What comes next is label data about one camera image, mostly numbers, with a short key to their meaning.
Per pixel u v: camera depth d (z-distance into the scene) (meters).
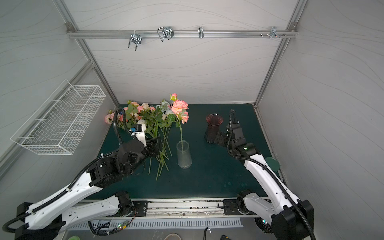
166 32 0.77
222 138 0.70
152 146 0.57
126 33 0.78
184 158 0.84
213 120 0.88
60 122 0.69
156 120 1.05
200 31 0.75
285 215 0.38
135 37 0.78
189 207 0.75
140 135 0.57
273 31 0.77
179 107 0.63
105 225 0.71
